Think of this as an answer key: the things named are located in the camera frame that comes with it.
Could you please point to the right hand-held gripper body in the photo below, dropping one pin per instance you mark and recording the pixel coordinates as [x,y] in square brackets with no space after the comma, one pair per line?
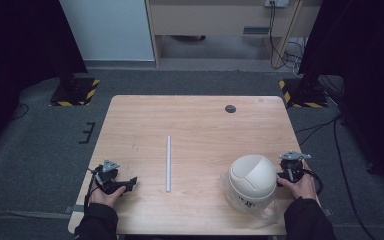
[292,166]

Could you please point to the dark round table grommet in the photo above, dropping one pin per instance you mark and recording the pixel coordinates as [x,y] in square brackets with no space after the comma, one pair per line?
[230,108]

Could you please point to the black striped stand base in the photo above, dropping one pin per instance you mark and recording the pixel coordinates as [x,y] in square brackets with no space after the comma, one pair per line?
[75,91]
[301,95]

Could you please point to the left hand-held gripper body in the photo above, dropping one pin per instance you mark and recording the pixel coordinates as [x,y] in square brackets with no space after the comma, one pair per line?
[108,175]

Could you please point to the person's left hand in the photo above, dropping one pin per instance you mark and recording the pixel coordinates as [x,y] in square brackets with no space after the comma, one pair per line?
[105,199]

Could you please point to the white cabinet panel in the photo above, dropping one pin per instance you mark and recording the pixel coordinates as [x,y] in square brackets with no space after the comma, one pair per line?
[108,30]

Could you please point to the black curtain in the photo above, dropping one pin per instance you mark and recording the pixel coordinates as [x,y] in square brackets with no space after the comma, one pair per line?
[20,43]
[363,50]

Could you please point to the thin white stick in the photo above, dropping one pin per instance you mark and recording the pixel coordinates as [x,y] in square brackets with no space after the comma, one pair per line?
[168,163]

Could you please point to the clear plastic bag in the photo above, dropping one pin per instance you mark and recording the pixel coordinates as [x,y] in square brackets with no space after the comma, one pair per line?
[269,213]

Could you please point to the person's right hand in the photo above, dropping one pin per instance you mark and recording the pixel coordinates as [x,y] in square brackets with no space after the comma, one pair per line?
[301,190]

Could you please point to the white swing-lid trash can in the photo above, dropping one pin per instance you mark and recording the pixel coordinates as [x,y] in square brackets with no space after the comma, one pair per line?
[251,180]

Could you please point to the grey wall socket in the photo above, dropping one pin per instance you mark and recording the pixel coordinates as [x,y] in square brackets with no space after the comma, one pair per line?
[276,3]

